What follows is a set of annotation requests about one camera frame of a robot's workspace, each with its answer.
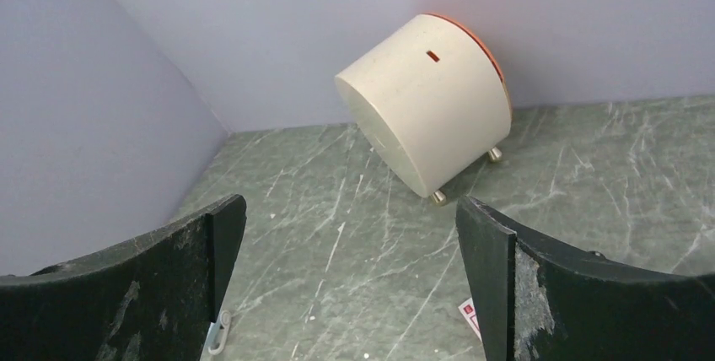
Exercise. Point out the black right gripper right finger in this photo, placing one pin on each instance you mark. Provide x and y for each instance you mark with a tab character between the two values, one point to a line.
539	298

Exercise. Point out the white red staple box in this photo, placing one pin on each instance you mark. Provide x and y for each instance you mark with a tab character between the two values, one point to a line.
468	311

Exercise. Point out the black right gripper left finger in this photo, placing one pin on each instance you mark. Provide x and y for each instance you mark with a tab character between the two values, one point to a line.
152	297

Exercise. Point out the cream cylindrical stool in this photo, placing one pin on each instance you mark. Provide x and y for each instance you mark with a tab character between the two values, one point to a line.
431	99

